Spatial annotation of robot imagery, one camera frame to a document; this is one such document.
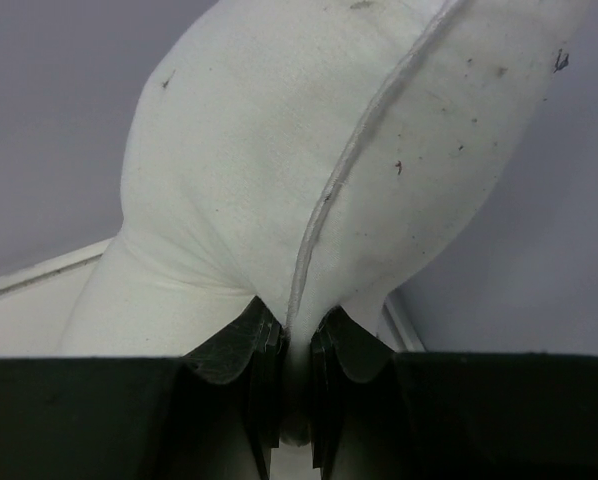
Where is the white pillow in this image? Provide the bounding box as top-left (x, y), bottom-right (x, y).
top-left (58, 1), bottom-right (588, 445)

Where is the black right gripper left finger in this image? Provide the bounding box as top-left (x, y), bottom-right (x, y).
top-left (0, 300), bottom-right (283, 479)

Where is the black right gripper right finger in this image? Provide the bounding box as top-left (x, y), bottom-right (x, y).
top-left (311, 309), bottom-right (598, 479)

